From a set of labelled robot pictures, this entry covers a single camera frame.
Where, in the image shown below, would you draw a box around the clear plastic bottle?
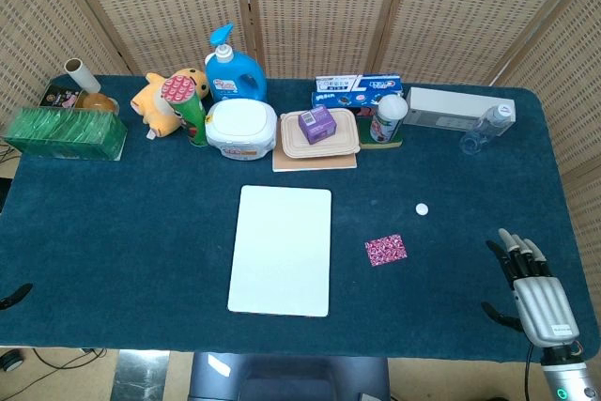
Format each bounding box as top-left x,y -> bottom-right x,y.
458,103 -> 514,156

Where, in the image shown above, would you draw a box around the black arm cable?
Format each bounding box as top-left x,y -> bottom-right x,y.
522,342 -> 537,401

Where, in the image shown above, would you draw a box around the black floor cables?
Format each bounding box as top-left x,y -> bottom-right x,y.
32,347 -> 109,381

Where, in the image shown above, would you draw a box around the green chip can red lid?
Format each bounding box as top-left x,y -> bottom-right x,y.
161,75 -> 209,148

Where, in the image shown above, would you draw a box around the dark blue table cloth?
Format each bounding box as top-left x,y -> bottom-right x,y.
0,74 -> 593,364

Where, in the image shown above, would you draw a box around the brown flat board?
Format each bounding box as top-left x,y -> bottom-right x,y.
271,140 -> 358,173

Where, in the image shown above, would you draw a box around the amber round jar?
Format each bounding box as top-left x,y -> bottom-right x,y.
74,92 -> 120,116

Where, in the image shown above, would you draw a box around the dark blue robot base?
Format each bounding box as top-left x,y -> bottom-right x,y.
187,351 -> 392,401

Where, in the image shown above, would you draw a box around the white wet wipes box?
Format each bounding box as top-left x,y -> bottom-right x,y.
204,99 -> 278,162

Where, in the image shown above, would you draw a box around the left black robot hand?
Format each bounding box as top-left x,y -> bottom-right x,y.
0,283 -> 35,311

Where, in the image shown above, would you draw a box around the blue cookie box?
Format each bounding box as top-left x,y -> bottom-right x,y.
310,89 -> 405,116

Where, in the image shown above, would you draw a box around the grey caster wheel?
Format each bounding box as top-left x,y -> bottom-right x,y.
0,348 -> 24,373

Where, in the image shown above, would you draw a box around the green sponge pad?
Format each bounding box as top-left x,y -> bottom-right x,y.
357,116 -> 404,151

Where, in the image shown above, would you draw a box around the long white box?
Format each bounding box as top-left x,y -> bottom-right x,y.
402,86 -> 517,131

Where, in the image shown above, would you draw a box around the blue white toothpaste box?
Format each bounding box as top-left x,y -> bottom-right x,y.
314,73 -> 404,95

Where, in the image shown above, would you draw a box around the bamboo folding screen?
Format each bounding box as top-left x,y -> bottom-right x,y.
0,0 -> 601,355

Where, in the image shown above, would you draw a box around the small purple box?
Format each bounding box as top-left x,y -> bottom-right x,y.
297,105 -> 339,145

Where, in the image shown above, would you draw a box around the beige lidded food container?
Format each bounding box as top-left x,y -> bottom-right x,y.
279,108 -> 362,160

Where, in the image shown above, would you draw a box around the green plastic box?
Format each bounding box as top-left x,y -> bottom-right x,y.
2,106 -> 129,162

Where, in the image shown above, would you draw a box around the white paper roll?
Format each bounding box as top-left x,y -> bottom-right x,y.
64,58 -> 102,95

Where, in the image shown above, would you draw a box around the pink patterned card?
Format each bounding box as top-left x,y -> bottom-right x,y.
364,233 -> 408,269

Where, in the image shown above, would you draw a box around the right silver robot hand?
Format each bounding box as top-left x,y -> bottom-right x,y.
481,227 -> 581,350

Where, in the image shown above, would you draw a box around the blue detergent pump bottle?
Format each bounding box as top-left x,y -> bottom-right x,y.
204,22 -> 269,104

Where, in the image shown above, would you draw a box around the white rectangular board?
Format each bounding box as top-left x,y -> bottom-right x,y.
226,184 -> 333,318

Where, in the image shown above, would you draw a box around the yellow plush toy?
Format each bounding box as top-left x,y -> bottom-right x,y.
130,67 -> 210,139

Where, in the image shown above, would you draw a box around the black snack box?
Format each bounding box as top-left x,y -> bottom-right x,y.
39,85 -> 88,109

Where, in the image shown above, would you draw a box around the white lidded drink can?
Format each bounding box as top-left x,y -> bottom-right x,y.
369,94 -> 408,145

